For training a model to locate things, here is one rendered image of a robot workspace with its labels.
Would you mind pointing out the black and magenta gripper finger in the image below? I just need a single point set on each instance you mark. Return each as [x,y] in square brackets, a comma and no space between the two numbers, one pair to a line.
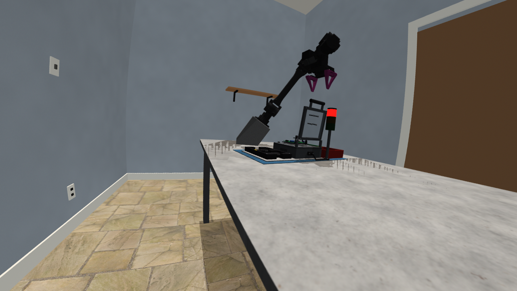
[328,73]
[309,78]

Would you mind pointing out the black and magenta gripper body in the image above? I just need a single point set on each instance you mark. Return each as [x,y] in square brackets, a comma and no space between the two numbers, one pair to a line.
[319,71]

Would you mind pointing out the red bin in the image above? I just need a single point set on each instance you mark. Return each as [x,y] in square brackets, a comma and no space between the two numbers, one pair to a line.
[333,153]

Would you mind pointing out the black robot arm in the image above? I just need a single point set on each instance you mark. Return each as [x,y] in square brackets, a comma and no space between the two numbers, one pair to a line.
[310,59]

